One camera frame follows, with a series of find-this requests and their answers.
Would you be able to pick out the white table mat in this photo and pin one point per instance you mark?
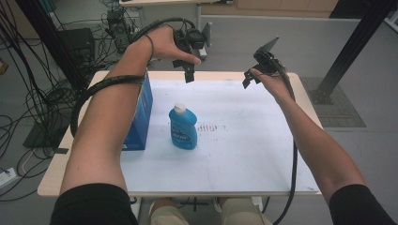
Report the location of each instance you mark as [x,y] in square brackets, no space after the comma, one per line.
[237,150]

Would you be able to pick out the white-legged desk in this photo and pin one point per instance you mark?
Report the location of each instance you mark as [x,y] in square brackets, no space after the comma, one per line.
[200,12]

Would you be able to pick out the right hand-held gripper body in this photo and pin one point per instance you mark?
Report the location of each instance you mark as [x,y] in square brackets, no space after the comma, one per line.
[267,61]

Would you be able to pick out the black floor plate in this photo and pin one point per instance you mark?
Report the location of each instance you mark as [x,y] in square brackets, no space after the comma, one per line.
[40,137]

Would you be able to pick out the black tape strip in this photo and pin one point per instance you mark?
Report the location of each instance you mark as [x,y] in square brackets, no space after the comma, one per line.
[61,150]

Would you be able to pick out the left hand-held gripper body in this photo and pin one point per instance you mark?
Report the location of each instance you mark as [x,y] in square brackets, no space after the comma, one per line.
[195,38]

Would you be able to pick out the person's right hand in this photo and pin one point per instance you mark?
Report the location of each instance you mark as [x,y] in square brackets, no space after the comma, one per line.
[277,86]

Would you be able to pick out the black slanted metal post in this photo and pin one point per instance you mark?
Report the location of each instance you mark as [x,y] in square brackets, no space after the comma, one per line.
[356,40]

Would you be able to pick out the person's left leg beige trousers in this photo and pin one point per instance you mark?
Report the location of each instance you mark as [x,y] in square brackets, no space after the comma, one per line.
[169,217]

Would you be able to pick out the blue cardboard box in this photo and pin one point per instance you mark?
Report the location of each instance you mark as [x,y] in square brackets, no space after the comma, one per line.
[140,118]

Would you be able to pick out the grey floor mat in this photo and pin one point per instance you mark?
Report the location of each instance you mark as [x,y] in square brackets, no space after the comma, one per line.
[341,109]

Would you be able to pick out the person's right leg beige trousers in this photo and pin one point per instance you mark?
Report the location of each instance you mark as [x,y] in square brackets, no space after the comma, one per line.
[244,214]

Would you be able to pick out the person's left hand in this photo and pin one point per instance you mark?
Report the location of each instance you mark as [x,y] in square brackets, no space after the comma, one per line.
[162,43]

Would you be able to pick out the black shirt left sleeve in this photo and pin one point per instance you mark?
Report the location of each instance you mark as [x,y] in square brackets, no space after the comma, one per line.
[94,206]

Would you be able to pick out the white power strip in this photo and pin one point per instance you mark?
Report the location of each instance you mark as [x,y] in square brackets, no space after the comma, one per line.
[6,177]

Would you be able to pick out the black shirt right sleeve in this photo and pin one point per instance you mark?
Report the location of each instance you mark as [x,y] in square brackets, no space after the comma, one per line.
[359,207]

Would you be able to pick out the thin black wristband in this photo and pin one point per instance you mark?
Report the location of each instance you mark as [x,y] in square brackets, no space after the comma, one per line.
[152,47]

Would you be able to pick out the blue bottle with white cap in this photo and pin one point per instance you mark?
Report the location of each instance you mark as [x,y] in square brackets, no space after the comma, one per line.
[183,131]

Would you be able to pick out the black shirt sleeve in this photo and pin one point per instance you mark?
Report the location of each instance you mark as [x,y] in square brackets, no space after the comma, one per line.
[359,207]
[94,206]

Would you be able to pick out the person's leg beige trousers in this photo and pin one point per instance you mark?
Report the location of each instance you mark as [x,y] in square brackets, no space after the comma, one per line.
[169,217]
[244,214]

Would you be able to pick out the black computer case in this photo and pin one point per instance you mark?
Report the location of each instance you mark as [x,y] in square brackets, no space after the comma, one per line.
[78,43]

